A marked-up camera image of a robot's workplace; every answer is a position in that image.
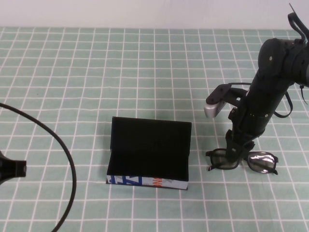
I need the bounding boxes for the black framed glasses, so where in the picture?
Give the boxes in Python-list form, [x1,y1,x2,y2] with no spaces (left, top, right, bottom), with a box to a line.
[205,148,280,175]

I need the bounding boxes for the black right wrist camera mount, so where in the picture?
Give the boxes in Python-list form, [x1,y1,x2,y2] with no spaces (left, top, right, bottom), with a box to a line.
[206,83,251,107]

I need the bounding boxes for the thin black cable loop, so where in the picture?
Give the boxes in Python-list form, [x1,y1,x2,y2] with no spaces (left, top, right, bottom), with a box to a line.
[274,90,294,119]

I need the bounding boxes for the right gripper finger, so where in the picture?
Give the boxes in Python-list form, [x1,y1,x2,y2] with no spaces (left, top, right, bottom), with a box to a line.
[242,142,256,158]
[225,142,245,168]

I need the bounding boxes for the black printed glasses case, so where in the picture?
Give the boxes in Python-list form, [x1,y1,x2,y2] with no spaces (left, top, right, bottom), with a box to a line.
[105,116,192,191]

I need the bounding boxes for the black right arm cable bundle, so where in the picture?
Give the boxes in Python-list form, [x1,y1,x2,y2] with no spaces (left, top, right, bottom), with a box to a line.
[287,2,309,46]

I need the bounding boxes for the black cable tie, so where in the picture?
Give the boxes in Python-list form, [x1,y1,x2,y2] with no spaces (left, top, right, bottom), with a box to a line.
[299,83,309,106]

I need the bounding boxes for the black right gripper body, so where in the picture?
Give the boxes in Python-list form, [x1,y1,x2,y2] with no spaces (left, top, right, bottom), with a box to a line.
[225,125,264,151]

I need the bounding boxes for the green white checked tablecloth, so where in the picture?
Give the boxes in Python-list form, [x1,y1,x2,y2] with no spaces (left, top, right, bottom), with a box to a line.
[0,26,309,232]

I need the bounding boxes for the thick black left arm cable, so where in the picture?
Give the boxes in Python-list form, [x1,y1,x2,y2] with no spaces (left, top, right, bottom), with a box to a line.
[0,102,77,232]

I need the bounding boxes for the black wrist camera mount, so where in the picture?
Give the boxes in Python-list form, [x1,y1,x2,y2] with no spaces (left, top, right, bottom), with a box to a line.
[206,83,251,107]
[0,149,27,187]

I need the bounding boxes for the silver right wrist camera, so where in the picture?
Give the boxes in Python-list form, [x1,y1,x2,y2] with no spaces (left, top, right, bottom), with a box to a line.
[204,100,227,118]

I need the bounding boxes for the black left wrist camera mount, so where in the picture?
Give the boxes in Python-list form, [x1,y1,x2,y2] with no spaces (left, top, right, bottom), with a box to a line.
[0,149,27,187]

